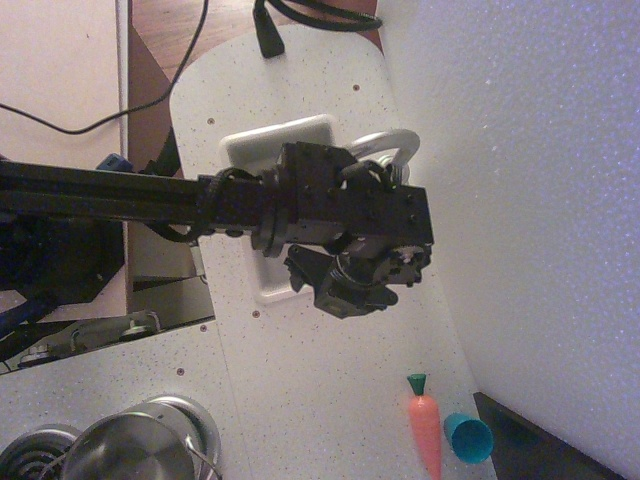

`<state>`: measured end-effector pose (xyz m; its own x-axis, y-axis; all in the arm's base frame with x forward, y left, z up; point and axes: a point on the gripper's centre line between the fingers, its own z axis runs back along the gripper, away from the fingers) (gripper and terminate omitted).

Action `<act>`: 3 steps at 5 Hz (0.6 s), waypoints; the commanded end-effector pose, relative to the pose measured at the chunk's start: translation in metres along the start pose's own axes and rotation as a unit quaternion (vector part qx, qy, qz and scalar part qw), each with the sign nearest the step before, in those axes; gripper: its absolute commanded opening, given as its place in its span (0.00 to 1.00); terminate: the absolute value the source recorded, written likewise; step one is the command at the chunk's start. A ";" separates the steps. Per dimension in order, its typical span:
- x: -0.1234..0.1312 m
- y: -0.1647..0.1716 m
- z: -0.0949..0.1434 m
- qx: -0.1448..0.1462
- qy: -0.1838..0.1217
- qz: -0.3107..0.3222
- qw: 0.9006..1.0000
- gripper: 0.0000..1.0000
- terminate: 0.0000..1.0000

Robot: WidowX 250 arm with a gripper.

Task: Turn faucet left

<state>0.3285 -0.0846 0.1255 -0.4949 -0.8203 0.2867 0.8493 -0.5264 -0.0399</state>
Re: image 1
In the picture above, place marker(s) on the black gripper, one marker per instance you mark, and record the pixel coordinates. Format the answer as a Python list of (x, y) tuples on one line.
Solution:
[(347, 286)]

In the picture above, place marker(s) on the silver toy faucet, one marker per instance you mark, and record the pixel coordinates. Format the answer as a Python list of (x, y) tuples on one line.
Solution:
[(394, 148)]

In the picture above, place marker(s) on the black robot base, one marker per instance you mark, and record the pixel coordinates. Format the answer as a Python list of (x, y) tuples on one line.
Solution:
[(53, 263)]

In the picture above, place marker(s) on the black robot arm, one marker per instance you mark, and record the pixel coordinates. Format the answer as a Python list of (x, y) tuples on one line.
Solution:
[(343, 227)]

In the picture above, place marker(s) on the white toy sink basin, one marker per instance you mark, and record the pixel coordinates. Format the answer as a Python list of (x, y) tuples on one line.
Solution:
[(255, 151)]

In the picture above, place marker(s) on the orange toy carrot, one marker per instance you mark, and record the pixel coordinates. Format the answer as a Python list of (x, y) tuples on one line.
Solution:
[(424, 416)]

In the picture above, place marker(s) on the silver stove burner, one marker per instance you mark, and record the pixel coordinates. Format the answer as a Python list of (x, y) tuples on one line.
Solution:
[(39, 453), (194, 426)]

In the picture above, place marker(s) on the blue clamp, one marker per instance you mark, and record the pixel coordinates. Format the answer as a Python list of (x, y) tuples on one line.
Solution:
[(115, 163)]

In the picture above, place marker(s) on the teal plastic cup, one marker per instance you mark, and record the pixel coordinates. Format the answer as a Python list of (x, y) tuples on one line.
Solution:
[(470, 439)]

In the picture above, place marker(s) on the stainless steel pot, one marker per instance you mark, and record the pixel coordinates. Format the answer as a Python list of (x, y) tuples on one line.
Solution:
[(128, 445)]

